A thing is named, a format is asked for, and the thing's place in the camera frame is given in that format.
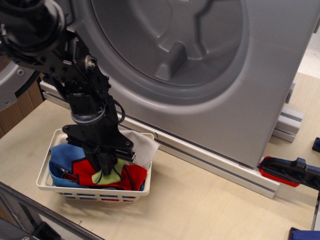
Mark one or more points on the green cloth with dark trim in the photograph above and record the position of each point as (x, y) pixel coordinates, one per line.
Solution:
(107, 175)

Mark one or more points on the white plastic basket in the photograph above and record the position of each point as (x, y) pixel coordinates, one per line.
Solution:
(67, 171)

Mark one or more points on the aluminium extrusion block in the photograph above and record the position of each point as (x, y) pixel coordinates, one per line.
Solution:
(288, 124)

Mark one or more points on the metal frame bar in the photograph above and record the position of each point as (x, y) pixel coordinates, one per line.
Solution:
(22, 218)

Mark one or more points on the aluminium extrusion rail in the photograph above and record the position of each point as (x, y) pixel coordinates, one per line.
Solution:
(248, 177)

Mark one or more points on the blue clamp bottom right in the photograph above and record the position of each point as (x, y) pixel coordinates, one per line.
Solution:
(297, 234)

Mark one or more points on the red cloth with dark trim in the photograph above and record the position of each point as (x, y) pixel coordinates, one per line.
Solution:
(133, 176)

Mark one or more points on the grey toy washing machine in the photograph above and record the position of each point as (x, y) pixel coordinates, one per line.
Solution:
(215, 73)

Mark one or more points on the blue cloth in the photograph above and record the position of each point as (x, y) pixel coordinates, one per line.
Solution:
(65, 162)

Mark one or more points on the red and black clamp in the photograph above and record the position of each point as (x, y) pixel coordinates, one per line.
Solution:
(292, 173)

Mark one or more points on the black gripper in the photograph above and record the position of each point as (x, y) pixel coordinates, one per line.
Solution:
(100, 133)

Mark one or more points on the white cloth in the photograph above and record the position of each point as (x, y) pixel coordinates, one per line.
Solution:
(144, 147)

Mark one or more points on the washing machine door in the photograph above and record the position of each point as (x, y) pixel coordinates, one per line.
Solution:
(14, 81)

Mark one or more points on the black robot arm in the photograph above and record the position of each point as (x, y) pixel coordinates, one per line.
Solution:
(34, 34)

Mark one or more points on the black blue object right edge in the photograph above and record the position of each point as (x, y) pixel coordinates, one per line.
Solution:
(316, 145)

